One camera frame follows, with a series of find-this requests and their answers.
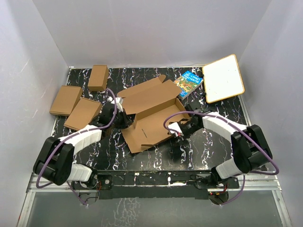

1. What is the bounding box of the blue Treehouse book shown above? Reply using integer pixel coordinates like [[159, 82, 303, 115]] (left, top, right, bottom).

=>
[[174, 71, 203, 100]]

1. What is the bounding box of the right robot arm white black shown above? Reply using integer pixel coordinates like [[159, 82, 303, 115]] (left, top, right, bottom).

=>
[[178, 112, 273, 188]]

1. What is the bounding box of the white board yellow frame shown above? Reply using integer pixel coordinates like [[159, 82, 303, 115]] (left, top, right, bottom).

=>
[[202, 54, 245, 104]]

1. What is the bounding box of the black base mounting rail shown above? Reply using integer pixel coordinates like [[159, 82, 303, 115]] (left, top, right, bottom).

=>
[[71, 170, 239, 200]]

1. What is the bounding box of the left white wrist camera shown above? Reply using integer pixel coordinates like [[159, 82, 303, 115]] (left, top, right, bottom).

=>
[[116, 97, 123, 113]]

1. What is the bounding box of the folded brown cardboard box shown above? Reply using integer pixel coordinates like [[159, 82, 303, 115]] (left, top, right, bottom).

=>
[[64, 98, 102, 131]]

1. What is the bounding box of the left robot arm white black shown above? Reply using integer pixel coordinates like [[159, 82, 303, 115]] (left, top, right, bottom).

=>
[[33, 102, 132, 189]]

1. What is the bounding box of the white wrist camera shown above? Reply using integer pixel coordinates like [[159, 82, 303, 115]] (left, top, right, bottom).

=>
[[116, 97, 123, 113], [167, 122, 183, 137]]

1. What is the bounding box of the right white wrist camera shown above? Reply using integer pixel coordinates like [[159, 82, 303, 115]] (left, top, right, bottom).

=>
[[167, 122, 183, 137]]

